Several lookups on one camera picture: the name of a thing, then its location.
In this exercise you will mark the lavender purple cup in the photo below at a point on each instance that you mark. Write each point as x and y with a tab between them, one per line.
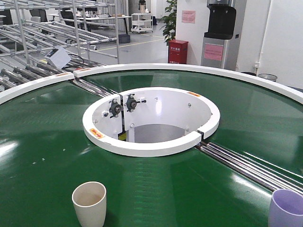
286	209

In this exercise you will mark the steel conveyor rollers left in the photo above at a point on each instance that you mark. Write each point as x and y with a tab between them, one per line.
100	91

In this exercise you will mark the steel conveyor rollers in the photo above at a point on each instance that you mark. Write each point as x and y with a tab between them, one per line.
261	174
100	91

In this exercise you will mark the white outer conveyor rim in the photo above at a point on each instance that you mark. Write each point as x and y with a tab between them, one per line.
39	83

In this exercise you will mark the beige cup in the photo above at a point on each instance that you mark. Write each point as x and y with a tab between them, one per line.
90	204

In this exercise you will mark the green circular conveyor belt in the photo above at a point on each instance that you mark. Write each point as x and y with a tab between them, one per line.
45	155

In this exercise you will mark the mesh waste bin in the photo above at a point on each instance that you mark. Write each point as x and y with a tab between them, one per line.
270	77

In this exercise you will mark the steel conveyor rollers right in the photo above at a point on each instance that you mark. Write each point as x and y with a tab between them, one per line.
261	174

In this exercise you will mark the red fire extinguisher cabinet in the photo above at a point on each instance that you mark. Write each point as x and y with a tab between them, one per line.
177	52

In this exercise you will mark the green potted plant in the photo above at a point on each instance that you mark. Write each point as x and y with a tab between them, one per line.
169	31

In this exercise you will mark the white shelf cart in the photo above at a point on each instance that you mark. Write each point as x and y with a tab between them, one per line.
141	23

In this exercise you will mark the black silver water dispenser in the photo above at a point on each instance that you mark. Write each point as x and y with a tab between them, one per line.
220	31

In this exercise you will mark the grey control box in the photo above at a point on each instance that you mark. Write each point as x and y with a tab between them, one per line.
58	57

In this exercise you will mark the metal roller rack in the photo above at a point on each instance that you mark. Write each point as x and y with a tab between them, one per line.
30	29

